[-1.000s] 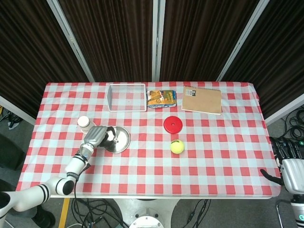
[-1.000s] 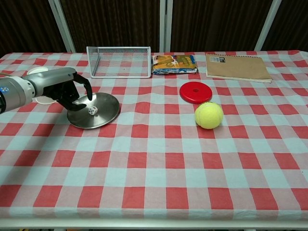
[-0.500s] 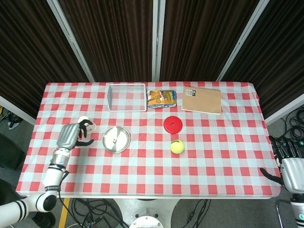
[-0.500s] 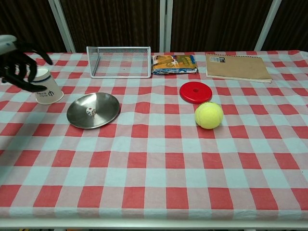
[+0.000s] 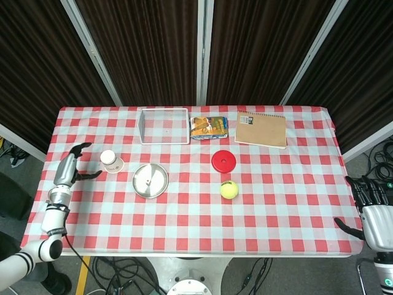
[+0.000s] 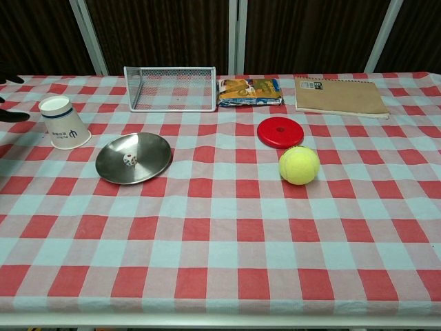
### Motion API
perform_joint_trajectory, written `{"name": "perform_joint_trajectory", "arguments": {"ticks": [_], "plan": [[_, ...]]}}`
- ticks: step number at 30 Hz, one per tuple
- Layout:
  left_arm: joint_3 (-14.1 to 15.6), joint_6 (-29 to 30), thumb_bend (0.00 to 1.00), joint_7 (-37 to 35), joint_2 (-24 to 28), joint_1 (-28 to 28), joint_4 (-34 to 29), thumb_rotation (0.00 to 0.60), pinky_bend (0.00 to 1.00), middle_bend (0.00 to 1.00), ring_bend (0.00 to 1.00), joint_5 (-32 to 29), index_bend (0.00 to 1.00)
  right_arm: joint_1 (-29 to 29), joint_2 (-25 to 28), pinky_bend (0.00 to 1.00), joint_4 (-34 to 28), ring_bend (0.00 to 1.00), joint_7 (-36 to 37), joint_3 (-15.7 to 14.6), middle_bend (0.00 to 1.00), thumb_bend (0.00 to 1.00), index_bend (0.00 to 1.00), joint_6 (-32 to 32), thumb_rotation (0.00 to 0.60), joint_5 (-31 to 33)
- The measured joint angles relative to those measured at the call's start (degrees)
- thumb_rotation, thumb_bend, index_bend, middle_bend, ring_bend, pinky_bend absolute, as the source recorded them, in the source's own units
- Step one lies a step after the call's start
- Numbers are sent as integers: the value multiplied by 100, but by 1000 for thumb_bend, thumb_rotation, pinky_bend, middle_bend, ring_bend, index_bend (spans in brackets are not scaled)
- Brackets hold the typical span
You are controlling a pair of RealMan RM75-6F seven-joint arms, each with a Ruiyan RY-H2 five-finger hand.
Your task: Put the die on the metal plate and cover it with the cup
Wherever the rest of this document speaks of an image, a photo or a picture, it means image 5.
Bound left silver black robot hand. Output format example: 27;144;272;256
53;142;103;189

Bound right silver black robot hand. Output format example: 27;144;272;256
333;175;393;254

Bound white paper cup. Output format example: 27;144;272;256
99;149;125;175

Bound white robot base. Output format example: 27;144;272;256
144;256;234;295

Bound silver metal plate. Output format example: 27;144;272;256
132;163;170;199

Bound black shoes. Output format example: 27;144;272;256
30;261;73;295

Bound dark brown pleated curtain panel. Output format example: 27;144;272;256
75;0;201;108
287;0;393;154
0;0;116;153
206;0;338;107

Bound red white checkered tablecloth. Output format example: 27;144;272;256
20;106;365;258

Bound yellow blue snack packet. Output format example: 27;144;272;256
189;116;230;140

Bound brown spiral notebook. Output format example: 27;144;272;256
234;111;288;151

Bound yellow tennis ball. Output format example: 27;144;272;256
219;180;239;200

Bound red plastic disc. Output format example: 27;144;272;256
211;150;238;173

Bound white partition frame rail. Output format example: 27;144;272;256
341;120;393;163
0;122;47;163

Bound black floor cable bundle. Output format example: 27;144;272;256
225;257;274;295
90;256;168;295
349;143;393;185

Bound white wire mesh basket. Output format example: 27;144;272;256
137;107;190;145

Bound white partition frame post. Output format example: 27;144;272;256
60;0;124;108
278;0;350;107
195;0;215;107

